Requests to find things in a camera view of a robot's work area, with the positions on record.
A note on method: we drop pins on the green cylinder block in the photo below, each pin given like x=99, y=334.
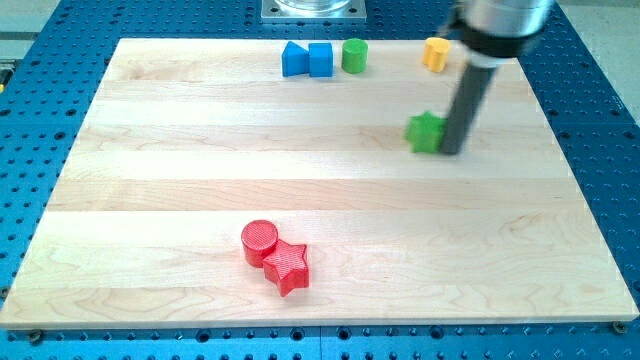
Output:
x=354, y=55

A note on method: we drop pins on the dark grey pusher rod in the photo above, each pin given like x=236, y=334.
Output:
x=468, y=97

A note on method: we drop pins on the light wooden board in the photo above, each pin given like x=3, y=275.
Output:
x=188, y=140

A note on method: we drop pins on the red cylinder block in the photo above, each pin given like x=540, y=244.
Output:
x=258, y=238

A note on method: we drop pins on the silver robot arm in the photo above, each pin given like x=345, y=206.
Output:
x=493, y=31

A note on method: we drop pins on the yellow cylinder block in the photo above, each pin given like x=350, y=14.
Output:
x=435, y=53

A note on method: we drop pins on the blue perforated table plate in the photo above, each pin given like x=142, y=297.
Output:
x=52, y=88

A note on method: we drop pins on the blue triangle block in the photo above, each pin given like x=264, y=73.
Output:
x=294, y=60

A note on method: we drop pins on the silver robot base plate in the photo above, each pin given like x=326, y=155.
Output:
x=283, y=11

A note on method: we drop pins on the red star block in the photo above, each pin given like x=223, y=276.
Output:
x=287, y=267

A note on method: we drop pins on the green star block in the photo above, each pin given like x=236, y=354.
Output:
x=424, y=132

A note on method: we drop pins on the blue cube block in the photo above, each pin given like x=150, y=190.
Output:
x=320, y=60

